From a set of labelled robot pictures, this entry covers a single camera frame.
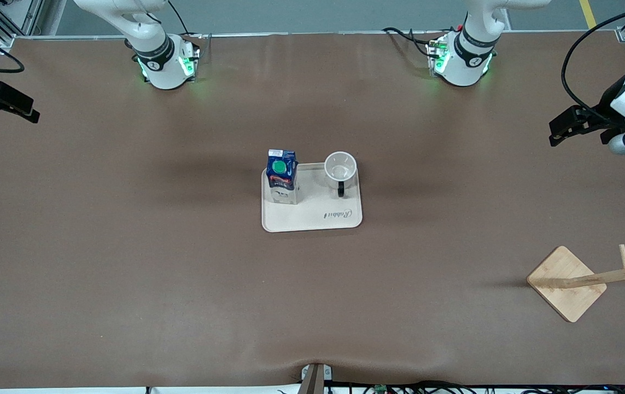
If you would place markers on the white smiley face mug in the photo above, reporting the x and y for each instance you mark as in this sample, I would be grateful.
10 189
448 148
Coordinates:
339 167

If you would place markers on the wooden mug stand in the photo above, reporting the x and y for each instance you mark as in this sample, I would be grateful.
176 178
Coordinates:
564 295

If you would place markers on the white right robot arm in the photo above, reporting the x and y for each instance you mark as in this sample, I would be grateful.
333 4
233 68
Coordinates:
142 27

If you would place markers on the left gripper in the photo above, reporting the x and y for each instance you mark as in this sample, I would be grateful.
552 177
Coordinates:
606 108

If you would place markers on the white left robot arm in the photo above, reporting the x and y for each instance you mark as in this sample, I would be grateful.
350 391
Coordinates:
473 49

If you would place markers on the blue white milk carton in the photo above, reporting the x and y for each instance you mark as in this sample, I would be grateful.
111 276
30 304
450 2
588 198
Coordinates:
282 186

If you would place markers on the cream rabbit print tray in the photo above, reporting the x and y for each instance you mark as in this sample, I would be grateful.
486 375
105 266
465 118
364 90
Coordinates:
323 216

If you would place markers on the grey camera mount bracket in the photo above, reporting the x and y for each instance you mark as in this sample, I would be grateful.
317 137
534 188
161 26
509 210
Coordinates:
315 380

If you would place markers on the brown table cover sheet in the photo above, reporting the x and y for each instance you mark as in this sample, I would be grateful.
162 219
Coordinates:
312 306

